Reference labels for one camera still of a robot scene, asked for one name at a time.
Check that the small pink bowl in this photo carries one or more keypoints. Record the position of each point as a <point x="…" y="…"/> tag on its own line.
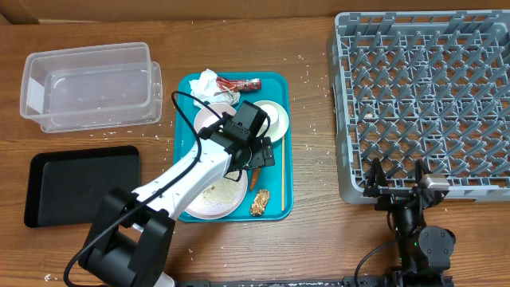
<point x="205" y="117"/>

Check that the white plastic cup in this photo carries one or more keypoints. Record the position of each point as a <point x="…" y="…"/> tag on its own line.
<point x="273" y="116"/>

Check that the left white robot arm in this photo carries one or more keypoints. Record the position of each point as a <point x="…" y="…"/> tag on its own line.
<point x="130" y="237"/>

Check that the wooden chopstick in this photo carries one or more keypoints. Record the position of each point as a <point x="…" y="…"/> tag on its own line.
<point x="283" y="173"/>

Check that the white napkin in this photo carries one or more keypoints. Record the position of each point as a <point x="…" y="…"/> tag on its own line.
<point x="207" y="90"/>

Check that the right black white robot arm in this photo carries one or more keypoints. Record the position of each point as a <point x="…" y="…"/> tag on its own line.
<point x="423" y="251"/>

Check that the crumbly granola food piece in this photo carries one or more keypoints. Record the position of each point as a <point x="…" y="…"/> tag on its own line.
<point x="260" y="203"/>

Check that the pile of white rice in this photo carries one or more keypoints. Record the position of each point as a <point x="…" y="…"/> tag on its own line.
<point x="223" y="192"/>

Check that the brown carrot-shaped food piece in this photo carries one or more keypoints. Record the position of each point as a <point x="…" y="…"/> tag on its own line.
<point x="254" y="179"/>

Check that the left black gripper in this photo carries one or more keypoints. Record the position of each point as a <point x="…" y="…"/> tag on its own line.
<point x="260" y="156"/>

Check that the red snack wrapper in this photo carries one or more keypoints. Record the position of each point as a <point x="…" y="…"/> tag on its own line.
<point x="227" y="85"/>

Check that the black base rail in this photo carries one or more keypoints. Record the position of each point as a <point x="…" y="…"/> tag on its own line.
<point x="348" y="281"/>

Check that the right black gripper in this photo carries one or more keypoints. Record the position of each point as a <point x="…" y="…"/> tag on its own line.
<point x="391" y="198"/>

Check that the pale green bowl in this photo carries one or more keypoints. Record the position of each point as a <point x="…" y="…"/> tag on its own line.
<point x="276" y="133"/>

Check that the large pink plate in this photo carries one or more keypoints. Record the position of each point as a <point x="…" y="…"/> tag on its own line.
<point x="207" y="212"/>

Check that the grey dishwasher rack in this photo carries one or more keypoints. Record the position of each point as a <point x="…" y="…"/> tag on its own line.
<point x="427" y="85"/>

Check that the black plastic tray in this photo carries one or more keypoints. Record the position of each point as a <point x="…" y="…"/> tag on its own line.
<point x="67" y="187"/>

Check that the teal plastic serving tray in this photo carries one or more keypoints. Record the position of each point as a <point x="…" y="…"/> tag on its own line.
<point x="274" y="88"/>

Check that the clear plastic bin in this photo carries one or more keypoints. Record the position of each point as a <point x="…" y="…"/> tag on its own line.
<point x="92" y="87"/>

